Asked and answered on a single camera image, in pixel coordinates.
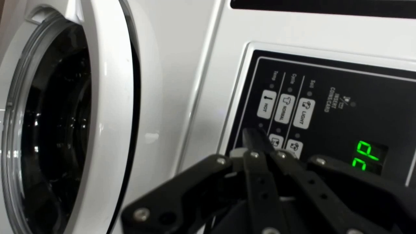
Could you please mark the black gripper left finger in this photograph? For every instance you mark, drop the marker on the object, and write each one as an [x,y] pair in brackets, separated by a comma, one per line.
[255,186]

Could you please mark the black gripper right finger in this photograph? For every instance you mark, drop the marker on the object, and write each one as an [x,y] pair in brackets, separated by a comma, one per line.
[320,195]

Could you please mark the white button pad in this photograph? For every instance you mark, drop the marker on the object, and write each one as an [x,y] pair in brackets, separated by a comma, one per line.
[285,108]

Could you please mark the white washing machine with button pad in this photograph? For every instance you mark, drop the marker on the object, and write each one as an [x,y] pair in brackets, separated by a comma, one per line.
[186,65]

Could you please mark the green digit display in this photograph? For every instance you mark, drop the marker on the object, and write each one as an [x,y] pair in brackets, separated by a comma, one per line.
[368,156]

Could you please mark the black washer control panel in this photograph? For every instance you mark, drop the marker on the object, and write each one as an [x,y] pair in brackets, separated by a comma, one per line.
[381,108]

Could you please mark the round glass washer door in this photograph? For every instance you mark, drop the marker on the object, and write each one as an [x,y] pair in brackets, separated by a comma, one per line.
[105,108]

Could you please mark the small black framed panel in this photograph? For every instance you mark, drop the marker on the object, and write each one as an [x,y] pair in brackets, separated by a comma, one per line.
[326,5]

